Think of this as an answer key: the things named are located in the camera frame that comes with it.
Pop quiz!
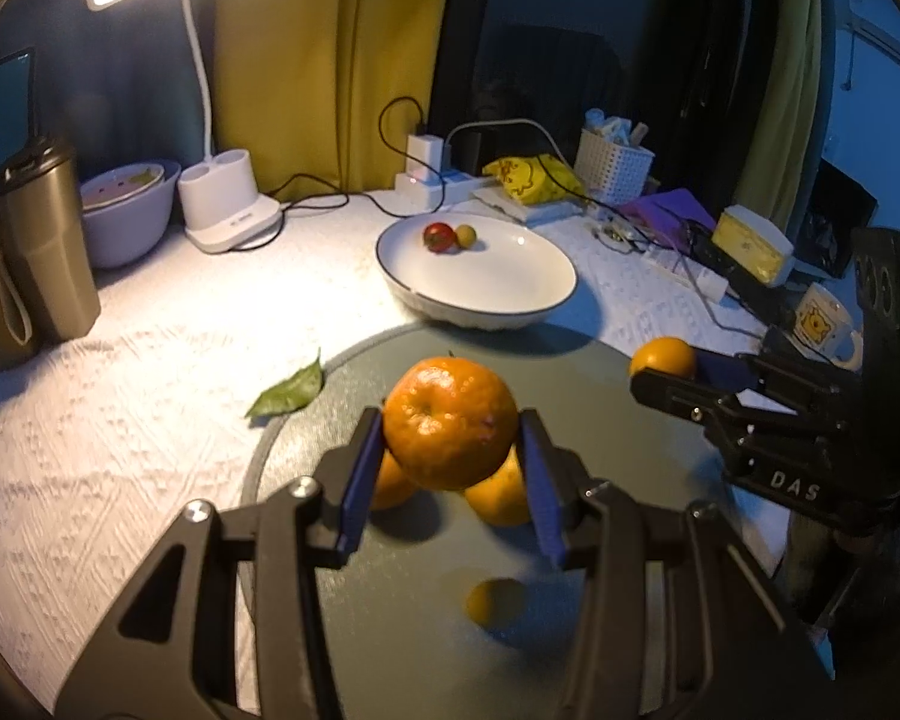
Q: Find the white cable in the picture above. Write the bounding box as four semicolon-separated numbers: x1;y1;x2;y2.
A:
442;118;565;166

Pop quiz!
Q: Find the large orange mandarin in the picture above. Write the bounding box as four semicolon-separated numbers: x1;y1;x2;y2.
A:
382;358;520;492

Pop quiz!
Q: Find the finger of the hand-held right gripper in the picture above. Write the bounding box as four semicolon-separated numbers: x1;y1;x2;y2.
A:
630;366;842;460
694;325;857;411

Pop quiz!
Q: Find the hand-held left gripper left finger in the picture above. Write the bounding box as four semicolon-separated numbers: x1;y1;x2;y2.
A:
54;405;391;720

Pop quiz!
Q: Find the yellow tissue box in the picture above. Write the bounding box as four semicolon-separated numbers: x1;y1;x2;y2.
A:
711;205;796;287

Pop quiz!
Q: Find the white plastic basket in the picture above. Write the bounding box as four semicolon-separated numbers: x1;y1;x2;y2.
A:
574;127;656;205

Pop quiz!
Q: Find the white flat box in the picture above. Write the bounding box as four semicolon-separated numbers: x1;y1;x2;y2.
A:
472;184;593;224

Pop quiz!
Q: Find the tablet screen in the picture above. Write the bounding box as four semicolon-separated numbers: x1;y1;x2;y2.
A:
0;49;37;203

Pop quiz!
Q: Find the white embossed tablecloth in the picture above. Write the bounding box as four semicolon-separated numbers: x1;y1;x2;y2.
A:
0;187;796;720

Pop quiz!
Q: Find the bundle of pale packets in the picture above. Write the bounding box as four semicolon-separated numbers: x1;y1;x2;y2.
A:
585;109;650;147

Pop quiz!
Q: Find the dark hanging cloth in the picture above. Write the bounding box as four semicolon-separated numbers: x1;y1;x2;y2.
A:
634;0;785;192

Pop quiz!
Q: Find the black box device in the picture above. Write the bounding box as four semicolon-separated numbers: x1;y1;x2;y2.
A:
690;229;792;320

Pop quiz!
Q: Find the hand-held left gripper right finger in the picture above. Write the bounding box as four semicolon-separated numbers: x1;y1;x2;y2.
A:
517;409;833;720

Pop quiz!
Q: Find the white tube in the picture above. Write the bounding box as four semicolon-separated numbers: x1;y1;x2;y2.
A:
641;246;730;301

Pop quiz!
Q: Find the grey round tray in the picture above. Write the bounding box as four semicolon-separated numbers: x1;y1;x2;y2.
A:
240;322;796;720

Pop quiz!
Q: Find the yellow duck print bag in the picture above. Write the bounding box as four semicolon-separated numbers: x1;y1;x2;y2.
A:
482;154;586;207

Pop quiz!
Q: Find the purple cloth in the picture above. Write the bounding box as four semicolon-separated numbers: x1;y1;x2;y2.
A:
619;191;721;241

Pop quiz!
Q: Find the green curtain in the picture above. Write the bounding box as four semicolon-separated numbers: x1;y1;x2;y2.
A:
735;0;826;203

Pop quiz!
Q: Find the dark blue curtain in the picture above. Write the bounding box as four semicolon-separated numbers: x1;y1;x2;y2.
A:
0;0;222;188

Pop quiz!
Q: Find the purple bowl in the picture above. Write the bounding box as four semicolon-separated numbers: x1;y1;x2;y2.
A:
81;160;183;271

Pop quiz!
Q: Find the yellow curtain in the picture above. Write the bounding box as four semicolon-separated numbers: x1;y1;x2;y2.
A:
214;0;458;196

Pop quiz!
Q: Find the black cable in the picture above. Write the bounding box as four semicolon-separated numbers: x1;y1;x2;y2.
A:
232;96;428;252

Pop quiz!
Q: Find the metal tumbler with strap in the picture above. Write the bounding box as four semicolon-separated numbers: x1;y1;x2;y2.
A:
0;136;102;342

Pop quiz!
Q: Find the white charger plug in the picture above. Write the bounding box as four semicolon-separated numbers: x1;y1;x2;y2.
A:
407;133;451;182

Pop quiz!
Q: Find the white mug with bear print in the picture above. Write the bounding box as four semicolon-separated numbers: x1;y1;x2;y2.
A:
784;283;865;372

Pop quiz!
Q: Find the white desk lamp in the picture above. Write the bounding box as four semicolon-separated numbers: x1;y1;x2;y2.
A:
82;0;286;254

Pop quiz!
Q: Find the green leaf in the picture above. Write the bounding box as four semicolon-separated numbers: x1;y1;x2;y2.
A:
245;349;325;421

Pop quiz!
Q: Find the small yellow round fruit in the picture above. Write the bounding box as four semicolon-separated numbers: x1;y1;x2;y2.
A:
465;579;527;629

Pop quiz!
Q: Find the white ceramic bowl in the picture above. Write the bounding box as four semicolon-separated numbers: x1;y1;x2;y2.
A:
376;214;578;331

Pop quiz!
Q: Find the white power strip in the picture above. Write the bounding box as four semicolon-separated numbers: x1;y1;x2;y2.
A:
396;169;488;212

